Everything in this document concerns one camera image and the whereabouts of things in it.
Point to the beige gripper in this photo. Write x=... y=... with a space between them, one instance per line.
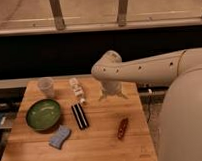
x=111 y=88

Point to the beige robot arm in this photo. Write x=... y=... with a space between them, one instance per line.
x=180 y=128

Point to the translucent ceramic cup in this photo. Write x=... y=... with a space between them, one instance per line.
x=46 y=85

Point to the green ceramic bowl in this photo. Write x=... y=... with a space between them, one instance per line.
x=43 y=114

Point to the blue sponge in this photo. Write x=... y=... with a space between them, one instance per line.
x=59 y=137

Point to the right metal post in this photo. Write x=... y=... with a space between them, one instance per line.
x=122 y=12

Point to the metal post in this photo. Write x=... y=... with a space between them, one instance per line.
x=122 y=12
x=57 y=14

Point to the left metal post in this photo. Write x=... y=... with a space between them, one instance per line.
x=57 y=14

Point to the metal rail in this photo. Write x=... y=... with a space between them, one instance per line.
x=20 y=83

